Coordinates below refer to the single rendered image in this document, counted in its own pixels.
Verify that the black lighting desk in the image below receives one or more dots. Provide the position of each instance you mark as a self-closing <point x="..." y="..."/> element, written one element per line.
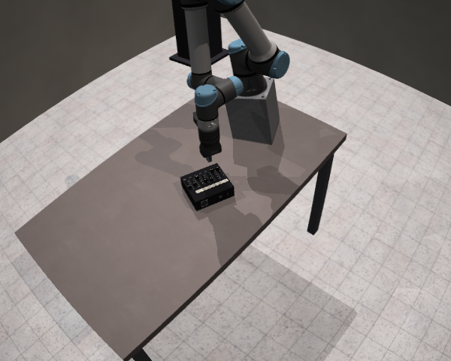
<point x="207" y="186"/>

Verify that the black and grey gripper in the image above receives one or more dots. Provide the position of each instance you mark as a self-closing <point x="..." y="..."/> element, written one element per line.
<point x="209" y="137"/>

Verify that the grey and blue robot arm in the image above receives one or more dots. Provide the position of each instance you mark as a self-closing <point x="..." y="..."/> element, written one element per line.
<point x="262" y="57"/>

